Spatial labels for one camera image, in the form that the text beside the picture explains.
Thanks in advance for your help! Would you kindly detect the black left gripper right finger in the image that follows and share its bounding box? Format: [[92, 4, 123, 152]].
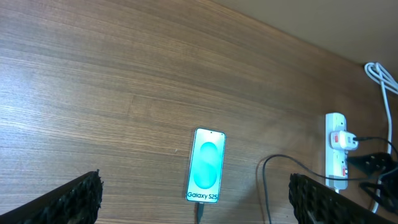
[[289, 174, 394, 224]]

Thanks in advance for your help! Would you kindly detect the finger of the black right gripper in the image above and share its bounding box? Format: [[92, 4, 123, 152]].
[[347, 152, 394, 174], [359, 182, 397, 207]]

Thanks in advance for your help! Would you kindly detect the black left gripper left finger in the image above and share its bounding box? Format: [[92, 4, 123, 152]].
[[1, 170, 103, 224]]

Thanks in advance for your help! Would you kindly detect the smartphone with blue screen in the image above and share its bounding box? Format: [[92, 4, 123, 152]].
[[185, 128, 226, 203]]

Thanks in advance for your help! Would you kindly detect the black charging cable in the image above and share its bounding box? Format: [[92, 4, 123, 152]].
[[195, 136, 398, 224]]

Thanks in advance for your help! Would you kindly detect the white charger adapter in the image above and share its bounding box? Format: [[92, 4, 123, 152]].
[[330, 130, 359, 151]]

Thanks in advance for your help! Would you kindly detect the white power strip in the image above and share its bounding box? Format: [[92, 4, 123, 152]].
[[325, 113, 348, 192]]

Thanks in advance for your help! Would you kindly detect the white power strip cord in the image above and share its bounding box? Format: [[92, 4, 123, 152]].
[[334, 61, 398, 215]]

